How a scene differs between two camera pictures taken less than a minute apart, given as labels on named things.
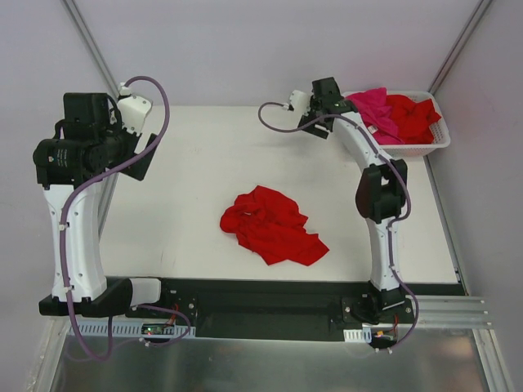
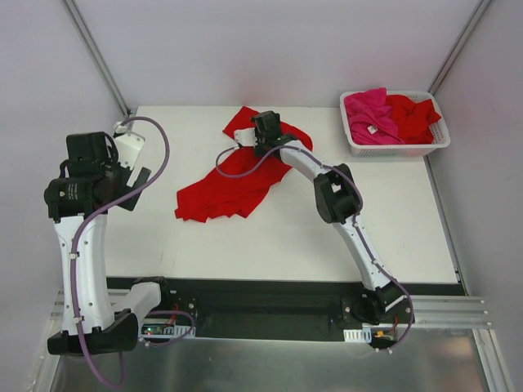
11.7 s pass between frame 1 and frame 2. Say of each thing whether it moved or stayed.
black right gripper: moved
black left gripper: moved
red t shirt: moved
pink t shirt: stayed
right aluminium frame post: stayed
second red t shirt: stayed
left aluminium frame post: stayed
